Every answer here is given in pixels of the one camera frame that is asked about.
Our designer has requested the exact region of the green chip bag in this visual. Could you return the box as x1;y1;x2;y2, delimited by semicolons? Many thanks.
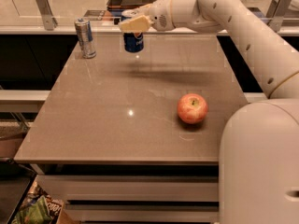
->
11;181;64;224

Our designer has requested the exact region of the lower white drawer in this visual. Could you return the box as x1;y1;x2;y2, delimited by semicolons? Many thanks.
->
64;204;220;223

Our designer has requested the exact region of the right metal bracket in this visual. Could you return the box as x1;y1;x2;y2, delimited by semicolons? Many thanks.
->
266;0;292;32

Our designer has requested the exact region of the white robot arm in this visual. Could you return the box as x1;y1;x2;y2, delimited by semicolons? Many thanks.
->
119;0;299;224

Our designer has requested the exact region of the white drawer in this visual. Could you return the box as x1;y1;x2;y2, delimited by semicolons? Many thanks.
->
64;204;220;223
37;175;219;202

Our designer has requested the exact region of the silver redbull can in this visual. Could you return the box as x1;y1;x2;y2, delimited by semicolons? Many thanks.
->
74;18;96;59

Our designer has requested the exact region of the upper white drawer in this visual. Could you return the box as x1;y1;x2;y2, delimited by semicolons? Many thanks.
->
37;175;219;202

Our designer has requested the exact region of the red apple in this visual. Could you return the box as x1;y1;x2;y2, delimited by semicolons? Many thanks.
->
177;93;208;124

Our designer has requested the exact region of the metal bracket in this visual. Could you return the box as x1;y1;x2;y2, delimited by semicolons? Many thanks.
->
266;0;292;32
36;0;58;31

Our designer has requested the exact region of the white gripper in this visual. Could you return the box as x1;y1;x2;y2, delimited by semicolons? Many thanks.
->
119;0;175;33

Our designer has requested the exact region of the blue pepsi can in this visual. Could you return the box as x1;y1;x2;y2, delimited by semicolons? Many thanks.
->
121;9;144;53

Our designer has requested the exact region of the left metal bracket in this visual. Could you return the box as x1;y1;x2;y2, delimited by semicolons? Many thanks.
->
36;0;58;31

